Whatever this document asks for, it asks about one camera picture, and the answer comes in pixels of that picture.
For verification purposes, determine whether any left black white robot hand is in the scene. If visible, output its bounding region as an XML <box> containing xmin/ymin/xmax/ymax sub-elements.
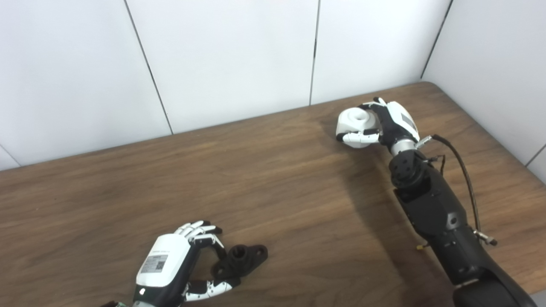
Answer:
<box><xmin>132</xmin><ymin>220</ymin><xmax>241</xmax><ymax>307</ymax></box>

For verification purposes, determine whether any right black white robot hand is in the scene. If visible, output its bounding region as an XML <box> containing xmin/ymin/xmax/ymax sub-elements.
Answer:
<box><xmin>336</xmin><ymin>97</ymin><xmax>421</xmax><ymax>150</ymax></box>

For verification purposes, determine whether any round white piece with holes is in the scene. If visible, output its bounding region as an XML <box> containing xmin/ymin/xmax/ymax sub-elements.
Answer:
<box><xmin>336</xmin><ymin>107</ymin><xmax>381</xmax><ymax>149</ymax></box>

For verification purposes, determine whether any black flanged holder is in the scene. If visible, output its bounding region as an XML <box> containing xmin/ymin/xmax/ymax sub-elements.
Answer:
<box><xmin>212</xmin><ymin>244</ymin><xmax>269</xmax><ymax>283</ymax></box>

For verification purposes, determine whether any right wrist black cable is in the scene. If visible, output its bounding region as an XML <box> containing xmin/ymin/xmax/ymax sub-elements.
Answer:
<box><xmin>415</xmin><ymin>134</ymin><xmax>498</xmax><ymax>247</ymax></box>

